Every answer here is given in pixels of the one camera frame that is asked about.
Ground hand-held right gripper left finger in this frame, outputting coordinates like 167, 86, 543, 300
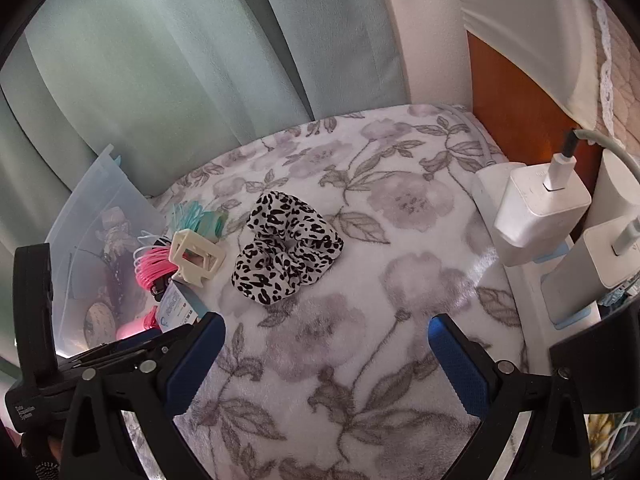
60, 312, 227, 480

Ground pink hair roller clip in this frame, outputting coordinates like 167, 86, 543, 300
116, 309, 163, 341

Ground orange wooden bed frame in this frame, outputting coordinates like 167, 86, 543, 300
467, 30, 601, 186

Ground grey floral blanket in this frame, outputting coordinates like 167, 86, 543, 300
115, 102, 551, 480

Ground clear plastic container blue latches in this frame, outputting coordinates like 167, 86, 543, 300
45, 144, 168, 356

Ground white power strip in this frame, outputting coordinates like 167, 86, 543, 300
472, 160, 601, 341

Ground white cylinder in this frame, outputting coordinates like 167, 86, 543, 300
582, 150, 640, 231

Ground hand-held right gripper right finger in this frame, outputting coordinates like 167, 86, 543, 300
427, 312, 601, 480

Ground bunch of pink hair ties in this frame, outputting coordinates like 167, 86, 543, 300
134, 247, 173, 293

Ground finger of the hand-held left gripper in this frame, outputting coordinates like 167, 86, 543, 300
55, 325, 193, 376

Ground bunch of teal hair ties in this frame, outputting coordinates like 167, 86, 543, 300
170, 201, 226, 238

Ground white blue printed card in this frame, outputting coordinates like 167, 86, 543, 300
159, 282, 207, 333

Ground pale green curtain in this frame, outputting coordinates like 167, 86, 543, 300
0, 0, 416, 376

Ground leopard print scrunchie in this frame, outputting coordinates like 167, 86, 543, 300
231, 191, 345, 306

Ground black power adapter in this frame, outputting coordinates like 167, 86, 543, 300
549, 300, 640, 416

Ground white plug black cable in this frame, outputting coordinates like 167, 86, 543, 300
542, 127, 581, 193

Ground cream claw hair clip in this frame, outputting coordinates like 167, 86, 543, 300
169, 229, 225, 288

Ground white charger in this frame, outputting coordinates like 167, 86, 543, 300
540, 217, 640, 321
494, 162, 592, 267

